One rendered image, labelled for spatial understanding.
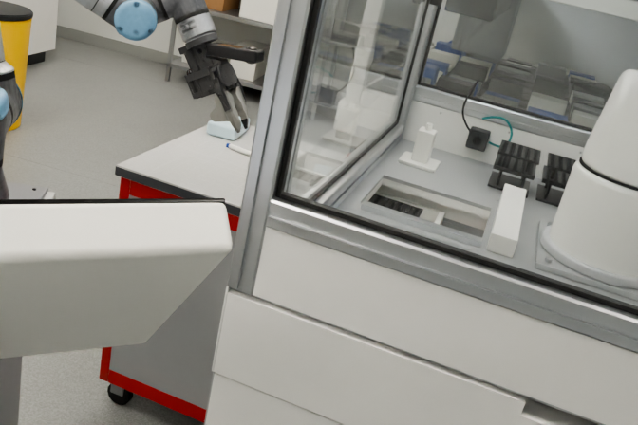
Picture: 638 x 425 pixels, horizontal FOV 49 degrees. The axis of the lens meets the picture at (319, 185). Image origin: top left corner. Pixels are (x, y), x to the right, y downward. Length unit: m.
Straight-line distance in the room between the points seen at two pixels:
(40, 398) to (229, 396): 1.23
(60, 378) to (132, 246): 1.76
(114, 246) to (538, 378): 0.57
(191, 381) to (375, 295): 1.16
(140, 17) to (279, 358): 0.69
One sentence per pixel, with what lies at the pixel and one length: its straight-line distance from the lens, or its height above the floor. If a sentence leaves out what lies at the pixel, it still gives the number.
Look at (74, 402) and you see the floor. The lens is 2.23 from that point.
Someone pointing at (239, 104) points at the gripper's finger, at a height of 1.03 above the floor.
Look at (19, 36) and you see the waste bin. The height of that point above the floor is 0.54.
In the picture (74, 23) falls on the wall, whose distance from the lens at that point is 6.56.
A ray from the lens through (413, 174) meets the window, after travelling 0.85.
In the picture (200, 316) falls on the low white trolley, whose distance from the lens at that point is 1.88.
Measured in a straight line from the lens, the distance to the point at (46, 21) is 5.60.
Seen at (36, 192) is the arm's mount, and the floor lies 0.77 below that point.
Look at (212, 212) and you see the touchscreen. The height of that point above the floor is 1.19.
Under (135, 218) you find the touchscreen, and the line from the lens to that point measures 0.58.
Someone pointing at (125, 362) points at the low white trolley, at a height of 0.18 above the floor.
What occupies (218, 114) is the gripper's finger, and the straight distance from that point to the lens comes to 1.50.
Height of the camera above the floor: 1.44
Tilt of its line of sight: 21 degrees down
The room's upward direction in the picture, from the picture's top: 12 degrees clockwise
